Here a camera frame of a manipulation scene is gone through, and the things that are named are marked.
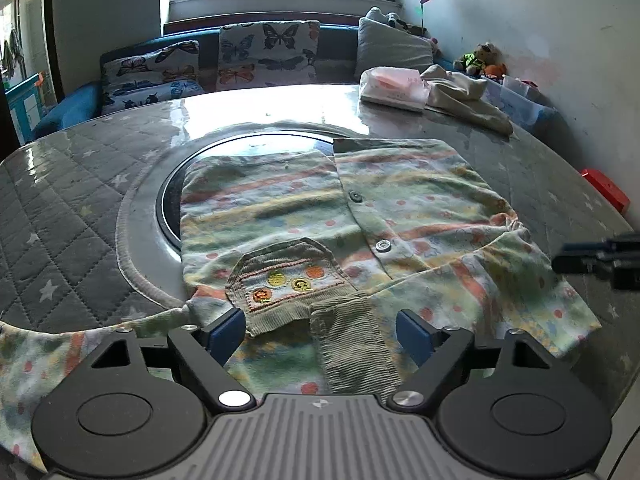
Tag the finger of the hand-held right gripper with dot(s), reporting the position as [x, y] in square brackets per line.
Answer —
[585, 246]
[572, 263]

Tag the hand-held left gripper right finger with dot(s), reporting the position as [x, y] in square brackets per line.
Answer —
[415, 332]

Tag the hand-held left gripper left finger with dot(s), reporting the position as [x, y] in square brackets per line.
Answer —
[227, 331]

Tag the green printed baby cardigan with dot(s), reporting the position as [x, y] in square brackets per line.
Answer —
[300, 220]

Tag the hanging clothes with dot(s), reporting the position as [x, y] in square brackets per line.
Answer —
[11, 55]

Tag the red box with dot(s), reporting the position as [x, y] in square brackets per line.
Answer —
[607, 190]

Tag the round black induction cooktop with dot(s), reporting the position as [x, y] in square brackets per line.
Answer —
[167, 200]

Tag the clear plastic storage box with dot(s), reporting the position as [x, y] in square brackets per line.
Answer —
[520, 105]

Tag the cream garment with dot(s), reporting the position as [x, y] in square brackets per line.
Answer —
[465, 100]

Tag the orange toy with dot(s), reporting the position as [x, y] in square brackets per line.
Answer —
[495, 71]

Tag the brown teddy bear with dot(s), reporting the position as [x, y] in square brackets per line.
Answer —
[477, 59]

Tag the pink tissue pack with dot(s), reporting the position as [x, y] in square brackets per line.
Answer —
[395, 87]

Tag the butterfly print cushion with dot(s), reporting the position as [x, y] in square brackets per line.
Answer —
[150, 77]
[267, 55]

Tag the blue sofa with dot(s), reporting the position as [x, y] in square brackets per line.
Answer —
[70, 110]

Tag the grey pillow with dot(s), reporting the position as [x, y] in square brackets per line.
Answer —
[392, 50]

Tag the panda plush toy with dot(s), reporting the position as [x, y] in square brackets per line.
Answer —
[387, 17]

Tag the brown door frame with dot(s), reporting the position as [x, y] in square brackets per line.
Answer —
[52, 35]

